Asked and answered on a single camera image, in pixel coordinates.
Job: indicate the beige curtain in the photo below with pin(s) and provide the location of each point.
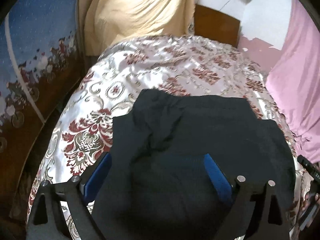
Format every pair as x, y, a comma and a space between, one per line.
140, 7

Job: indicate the pink curtain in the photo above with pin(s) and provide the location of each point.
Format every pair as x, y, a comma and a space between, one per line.
297, 67

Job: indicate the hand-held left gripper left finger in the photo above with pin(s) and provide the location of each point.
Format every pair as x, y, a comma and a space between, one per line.
100, 173

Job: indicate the wooden headboard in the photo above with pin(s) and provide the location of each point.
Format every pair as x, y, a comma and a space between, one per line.
215, 25

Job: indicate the floral satin bedspread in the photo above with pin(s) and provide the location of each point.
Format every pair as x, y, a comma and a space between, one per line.
150, 62

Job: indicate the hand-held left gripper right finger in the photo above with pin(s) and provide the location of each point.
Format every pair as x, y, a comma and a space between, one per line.
218, 177

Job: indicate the black garment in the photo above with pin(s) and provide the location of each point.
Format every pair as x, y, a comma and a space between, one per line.
200, 142

